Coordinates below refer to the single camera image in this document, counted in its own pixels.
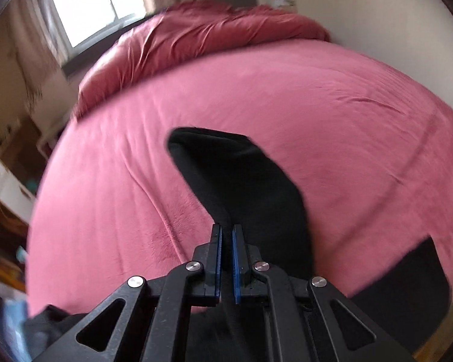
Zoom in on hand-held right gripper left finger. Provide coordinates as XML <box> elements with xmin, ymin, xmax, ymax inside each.
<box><xmin>31</xmin><ymin>223</ymin><xmax>223</xmax><ymax>362</ymax></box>

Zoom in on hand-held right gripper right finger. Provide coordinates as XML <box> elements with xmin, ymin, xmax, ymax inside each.
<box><xmin>231</xmin><ymin>223</ymin><xmax>416</xmax><ymax>362</ymax></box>

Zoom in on black pants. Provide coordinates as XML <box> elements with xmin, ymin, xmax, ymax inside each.
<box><xmin>23</xmin><ymin>127</ymin><xmax>453</xmax><ymax>362</ymax></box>

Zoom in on pink bed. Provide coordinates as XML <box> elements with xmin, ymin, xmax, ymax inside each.
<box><xmin>26</xmin><ymin>47</ymin><xmax>453</xmax><ymax>348</ymax></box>

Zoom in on white wooden cabinet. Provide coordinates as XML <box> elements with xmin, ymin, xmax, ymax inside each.
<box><xmin>0</xmin><ymin>119</ymin><xmax>63</xmax><ymax>230</ymax></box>

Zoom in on red duvet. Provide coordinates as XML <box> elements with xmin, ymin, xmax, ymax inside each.
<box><xmin>75</xmin><ymin>0</ymin><xmax>332</xmax><ymax>118</ymax></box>

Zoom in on dark window sill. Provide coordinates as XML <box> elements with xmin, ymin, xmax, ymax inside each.
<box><xmin>61</xmin><ymin>14</ymin><xmax>167</xmax><ymax>81</ymax></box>

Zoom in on window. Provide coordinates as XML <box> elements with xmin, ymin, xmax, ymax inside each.
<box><xmin>41</xmin><ymin>0</ymin><xmax>149</xmax><ymax>48</ymax></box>

